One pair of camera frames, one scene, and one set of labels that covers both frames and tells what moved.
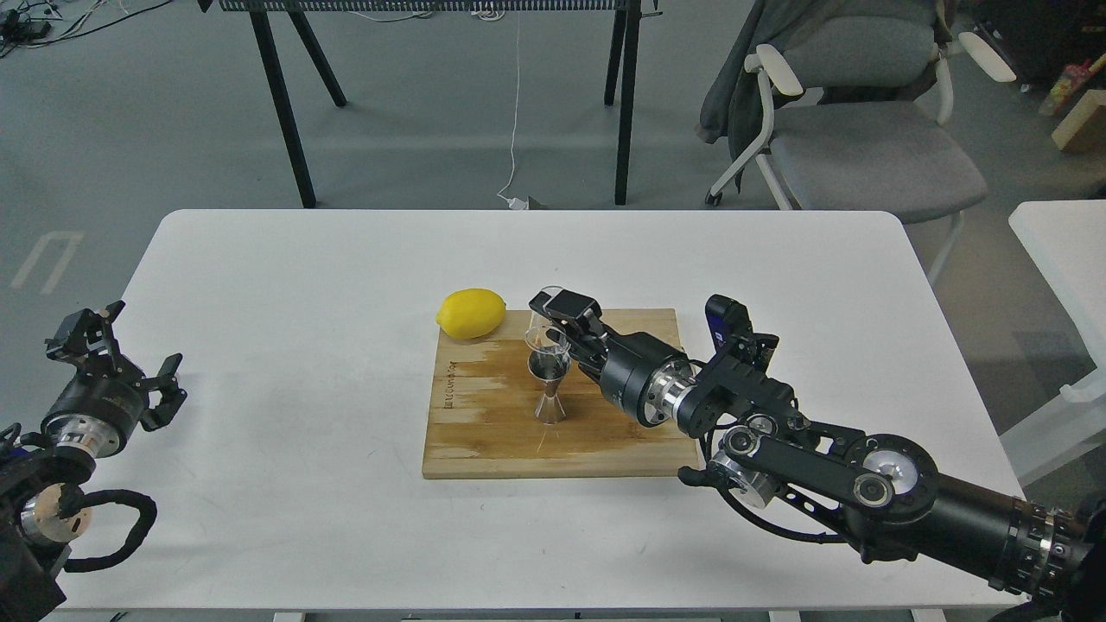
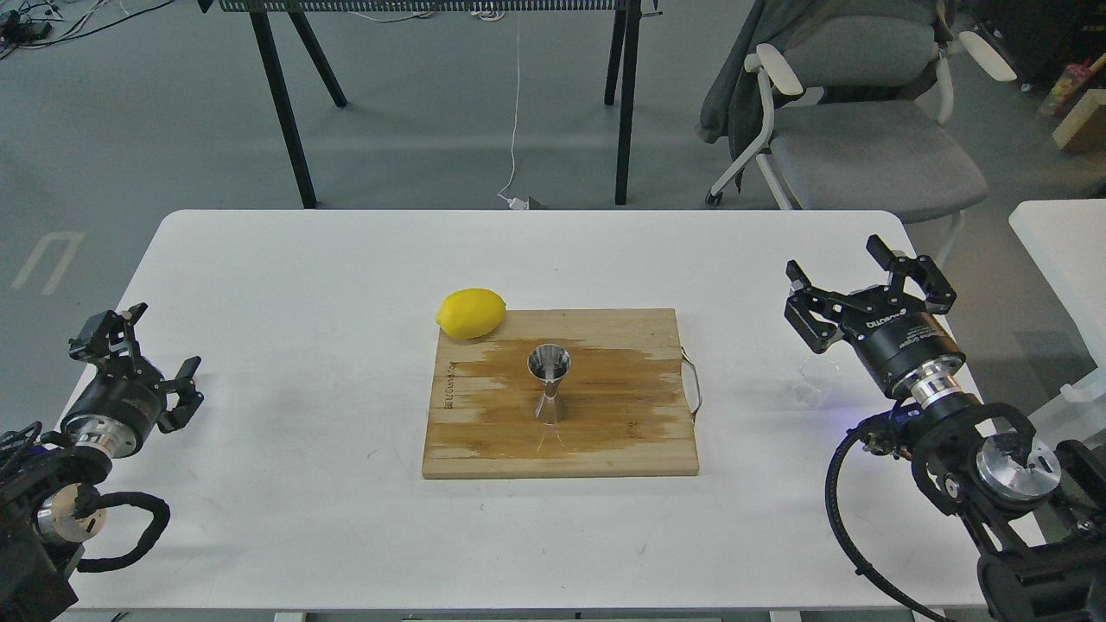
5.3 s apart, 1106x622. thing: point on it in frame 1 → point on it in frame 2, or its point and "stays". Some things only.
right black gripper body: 645,376 → 906,348
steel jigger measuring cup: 549,367 stays
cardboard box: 1084,127 stays
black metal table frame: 268,15 stays
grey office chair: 854,117 stays
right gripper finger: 590,354 → 813,312
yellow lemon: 471,313 stays
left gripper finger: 86,339 → 106,335
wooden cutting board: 483,404 stays
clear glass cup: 537,337 → 815,377
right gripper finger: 575,309 → 938,294
